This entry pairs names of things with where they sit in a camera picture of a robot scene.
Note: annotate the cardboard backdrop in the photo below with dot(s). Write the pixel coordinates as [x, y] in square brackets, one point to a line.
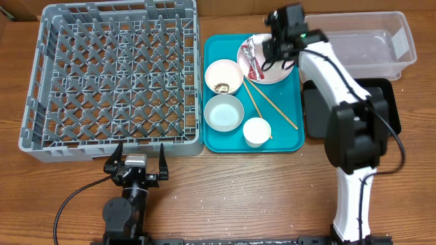
[29, 10]

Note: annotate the grey plastic dish rack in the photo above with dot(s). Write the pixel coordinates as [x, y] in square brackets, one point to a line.
[115, 72]

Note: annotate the white paper cup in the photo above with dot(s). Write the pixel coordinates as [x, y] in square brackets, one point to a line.
[256, 131]

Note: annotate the white round plate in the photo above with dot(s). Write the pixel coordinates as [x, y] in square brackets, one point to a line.
[275, 74]

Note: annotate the clear plastic bin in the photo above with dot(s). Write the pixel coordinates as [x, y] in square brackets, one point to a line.
[369, 44]

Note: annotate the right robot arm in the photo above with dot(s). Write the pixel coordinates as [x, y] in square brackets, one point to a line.
[357, 128]

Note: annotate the teal serving tray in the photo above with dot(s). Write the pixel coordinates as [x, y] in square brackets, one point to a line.
[286, 95]

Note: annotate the white rice leftovers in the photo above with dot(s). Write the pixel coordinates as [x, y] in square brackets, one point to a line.
[222, 88]

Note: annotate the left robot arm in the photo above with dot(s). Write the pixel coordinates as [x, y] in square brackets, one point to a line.
[124, 215]

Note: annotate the black tray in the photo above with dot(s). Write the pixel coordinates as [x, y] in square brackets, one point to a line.
[317, 112]

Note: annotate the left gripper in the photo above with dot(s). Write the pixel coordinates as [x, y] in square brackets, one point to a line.
[152, 178]

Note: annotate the pink bowl with rice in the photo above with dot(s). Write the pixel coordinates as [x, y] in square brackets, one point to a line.
[224, 71]

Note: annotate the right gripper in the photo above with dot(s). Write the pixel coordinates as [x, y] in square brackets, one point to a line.
[272, 45]

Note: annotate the foil wrapper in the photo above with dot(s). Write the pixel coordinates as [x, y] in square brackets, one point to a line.
[255, 72]

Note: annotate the wooden chopstick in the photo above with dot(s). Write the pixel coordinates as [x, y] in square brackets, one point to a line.
[252, 99]
[272, 104]

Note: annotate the grey bowl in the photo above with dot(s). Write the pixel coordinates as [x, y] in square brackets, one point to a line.
[224, 113]

